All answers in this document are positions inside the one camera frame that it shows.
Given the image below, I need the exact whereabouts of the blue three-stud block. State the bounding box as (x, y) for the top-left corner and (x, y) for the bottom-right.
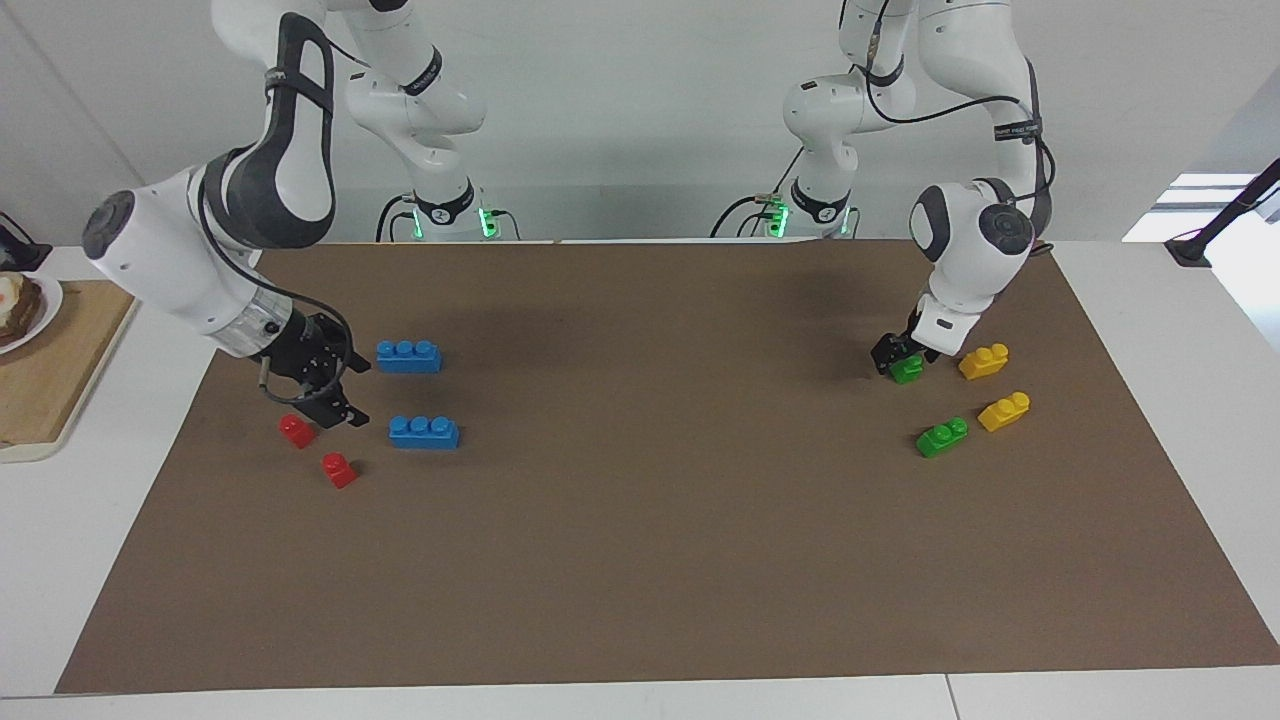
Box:
(376, 340), (443, 374)
(388, 415), (461, 450)

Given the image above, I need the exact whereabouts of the yellow two-stud block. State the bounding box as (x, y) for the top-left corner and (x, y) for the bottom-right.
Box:
(977, 391), (1031, 433)
(958, 343), (1010, 381)

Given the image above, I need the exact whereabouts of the wooden cutting board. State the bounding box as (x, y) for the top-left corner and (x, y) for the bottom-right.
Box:
(0, 279), (141, 464)

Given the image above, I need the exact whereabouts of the white plate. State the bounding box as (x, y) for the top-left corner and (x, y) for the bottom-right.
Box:
(0, 272), (64, 356)

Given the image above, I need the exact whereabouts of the black clamp stand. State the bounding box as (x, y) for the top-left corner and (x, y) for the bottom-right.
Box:
(1163, 158), (1280, 269)

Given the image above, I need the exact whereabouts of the sandwich with egg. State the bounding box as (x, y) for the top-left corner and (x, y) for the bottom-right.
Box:
(0, 275), (45, 347)

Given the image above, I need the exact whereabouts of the brown table mat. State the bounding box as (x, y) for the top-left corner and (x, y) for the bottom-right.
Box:
(55, 238), (1280, 694)

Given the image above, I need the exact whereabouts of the black right base cable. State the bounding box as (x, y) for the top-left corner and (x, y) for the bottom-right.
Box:
(376, 193), (416, 243)

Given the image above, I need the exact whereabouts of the black base cable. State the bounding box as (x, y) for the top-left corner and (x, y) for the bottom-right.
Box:
(710, 148), (806, 239)
(376, 193), (416, 243)

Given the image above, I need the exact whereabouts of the black left base cable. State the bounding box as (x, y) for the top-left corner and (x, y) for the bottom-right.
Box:
(710, 148), (806, 239)

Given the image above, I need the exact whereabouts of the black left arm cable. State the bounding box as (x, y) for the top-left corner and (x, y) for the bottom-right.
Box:
(838, 0), (1057, 261)

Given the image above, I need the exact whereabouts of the black clamp mount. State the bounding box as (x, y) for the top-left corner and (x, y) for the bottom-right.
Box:
(0, 212), (53, 273)

